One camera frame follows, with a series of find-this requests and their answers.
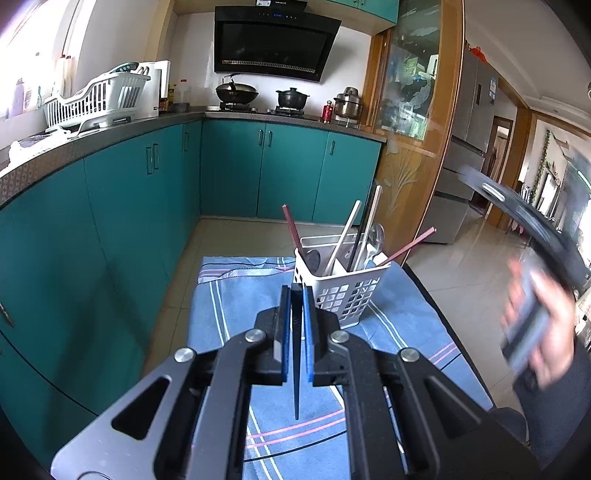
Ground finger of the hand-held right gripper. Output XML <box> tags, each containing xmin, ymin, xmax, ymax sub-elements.
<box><xmin>459</xmin><ymin>165</ymin><xmax>564</xmax><ymax>252</ymax></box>

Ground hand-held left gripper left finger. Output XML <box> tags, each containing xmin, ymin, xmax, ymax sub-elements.
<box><xmin>51</xmin><ymin>285</ymin><xmax>294</xmax><ymax>480</ymax></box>

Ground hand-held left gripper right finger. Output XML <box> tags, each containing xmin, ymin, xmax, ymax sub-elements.
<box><xmin>302</xmin><ymin>286</ymin><xmax>539</xmax><ymax>480</ymax></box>

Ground dark brown chopstick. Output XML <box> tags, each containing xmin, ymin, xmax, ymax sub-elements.
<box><xmin>292</xmin><ymin>284</ymin><xmax>305</xmax><ymax>422</ymax></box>

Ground white plastic utensil basket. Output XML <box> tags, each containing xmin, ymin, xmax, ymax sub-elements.
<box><xmin>292</xmin><ymin>233</ymin><xmax>393</xmax><ymax>329</ymax></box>

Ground red-brown chopstick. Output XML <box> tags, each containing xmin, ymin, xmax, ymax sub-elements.
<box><xmin>281</xmin><ymin>204</ymin><xmax>305</xmax><ymax>257</ymax></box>
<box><xmin>387</xmin><ymin>226</ymin><xmax>437</xmax><ymax>266</ymax></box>

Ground cream chopstick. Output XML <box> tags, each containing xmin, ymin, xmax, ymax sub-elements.
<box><xmin>321</xmin><ymin>199</ymin><xmax>363</xmax><ymax>275</ymax></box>
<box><xmin>362</xmin><ymin>185</ymin><xmax>384</xmax><ymax>266</ymax></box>

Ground black chopstick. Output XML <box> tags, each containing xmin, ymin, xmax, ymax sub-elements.
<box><xmin>347</xmin><ymin>182</ymin><xmax>376</xmax><ymax>273</ymax></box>

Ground person's right forearm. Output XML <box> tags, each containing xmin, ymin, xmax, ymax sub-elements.
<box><xmin>512</xmin><ymin>332</ymin><xmax>591</xmax><ymax>474</ymax></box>

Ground person's right hand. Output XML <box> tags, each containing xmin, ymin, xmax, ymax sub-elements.
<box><xmin>502</xmin><ymin>261</ymin><xmax>577</xmax><ymax>389</ymax></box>

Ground green leaf garland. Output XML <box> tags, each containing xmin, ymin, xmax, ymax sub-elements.
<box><xmin>533</xmin><ymin>129</ymin><xmax>557</xmax><ymax>206</ymax></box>

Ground grey refrigerator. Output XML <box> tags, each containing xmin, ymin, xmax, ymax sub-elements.
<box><xmin>431</xmin><ymin>46</ymin><xmax>502</xmax><ymax>245</ymax></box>

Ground blue striped towel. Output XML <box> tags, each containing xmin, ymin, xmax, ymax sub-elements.
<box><xmin>187</xmin><ymin>256</ymin><xmax>495</xmax><ymax>480</ymax></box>

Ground steel spoon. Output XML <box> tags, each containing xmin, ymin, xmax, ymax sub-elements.
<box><xmin>369</xmin><ymin>223</ymin><xmax>386</xmax><ymax>259</ymax></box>

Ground wooden glass display cabinet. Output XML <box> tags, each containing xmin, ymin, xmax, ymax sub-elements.
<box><xmin>360</xmin><ymin>0</ymin><xmax>465</xmax><ymax>268</ymax></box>

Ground stainless steel pot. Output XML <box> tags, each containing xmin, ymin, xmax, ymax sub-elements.
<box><xmin>333</xmin><ymin>86</ymin><xmax>365</xmax><ymax>121</ymax></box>

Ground teal kitchen cabinets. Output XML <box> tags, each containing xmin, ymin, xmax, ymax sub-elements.
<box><xmin>0</xmin><ymin>117</ymin><xmax>384</xmax><ymax>472</ymax></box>

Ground black clay pot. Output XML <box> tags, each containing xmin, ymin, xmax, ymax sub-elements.
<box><xmin>276</xmin><ymin>88</ymin><xmax>308</xmax><ymax>110</ymax></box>

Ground gas stove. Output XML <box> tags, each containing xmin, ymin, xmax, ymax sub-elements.
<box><xmin>218</xmin><ymin>104</ymin><xmax>310</xmax><ymax>116</ymax></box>

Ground black wok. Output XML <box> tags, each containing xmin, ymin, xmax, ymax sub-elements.
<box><xmin>215</xmin><ymin>74</ymin><xmax>259</xmax><ymax>105</ymax></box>

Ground black range hood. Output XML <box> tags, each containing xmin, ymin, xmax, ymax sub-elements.
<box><xmin>213</xmin><ymin>6</ymin><xmax>342</xmax><ymax>84</ymax></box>

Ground dark speckled kitchen countertop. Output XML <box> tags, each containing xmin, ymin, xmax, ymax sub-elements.
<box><xmin>0</xmin><ymin>107</ymin><xmax>387</xmax><ymax>210</ymax></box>

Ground white cutting board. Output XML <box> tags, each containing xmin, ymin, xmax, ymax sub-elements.
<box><xmin>137</xmin><ymin>60</ymin><xmax>171</xmax><ymax>117</ymax></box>

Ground white dish rack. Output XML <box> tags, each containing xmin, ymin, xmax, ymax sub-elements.
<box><xmin>43</xmin><ymin>62</ymin><xmax>152</xmax><ymax>131</ymax></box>

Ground white plastic bag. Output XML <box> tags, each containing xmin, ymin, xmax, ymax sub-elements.
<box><xmin>8</xmin><ymin>128</ymin><xmax>72</xmax><ymax>160</ymax></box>

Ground kitchen window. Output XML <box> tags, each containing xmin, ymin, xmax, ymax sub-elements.
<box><xmin>0</xmin><ymin>0</ymin><xmax>98</xmax><ymax>121</ymax></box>

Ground wooden door frame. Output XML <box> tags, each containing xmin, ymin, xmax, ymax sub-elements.
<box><xmin>485</xmin><ymin>115</ymin><xmax>514</xmax><ymax>176</ymax></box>

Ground teal wall cabinet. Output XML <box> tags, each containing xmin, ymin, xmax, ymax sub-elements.
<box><xmin>305</xmin><ymin>0</ymin><xmax>400</xmax><ymax>25</ymax></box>

